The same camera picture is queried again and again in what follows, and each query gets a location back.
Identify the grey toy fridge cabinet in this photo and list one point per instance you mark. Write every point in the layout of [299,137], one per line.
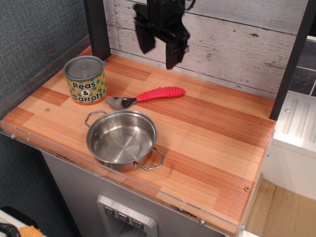
[80,190]

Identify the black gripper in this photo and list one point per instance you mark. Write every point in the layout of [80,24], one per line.
[162,19]

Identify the left dark post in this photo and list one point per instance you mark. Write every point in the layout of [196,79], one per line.
[97,28]

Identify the right dark post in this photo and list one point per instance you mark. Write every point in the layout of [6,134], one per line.
[298,46]

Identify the dark post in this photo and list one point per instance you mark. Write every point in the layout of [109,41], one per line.
[298,46]
[97,28]

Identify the stainless steel pot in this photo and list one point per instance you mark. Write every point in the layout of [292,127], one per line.
[123,140]

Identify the orange and black object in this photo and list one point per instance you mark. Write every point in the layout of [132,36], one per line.
[28,231]

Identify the peas and carrots can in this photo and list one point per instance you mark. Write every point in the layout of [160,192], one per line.
[86,79]

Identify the silver water dispenser panel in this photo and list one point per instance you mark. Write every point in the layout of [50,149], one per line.
[122,221]

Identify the white toy sink unit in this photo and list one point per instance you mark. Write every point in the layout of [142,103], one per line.
[291,156]

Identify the red handled metal spoon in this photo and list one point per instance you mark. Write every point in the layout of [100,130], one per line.
[122,103]

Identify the clear acrylic edge guard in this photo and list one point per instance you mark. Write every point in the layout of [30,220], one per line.
[203,173]

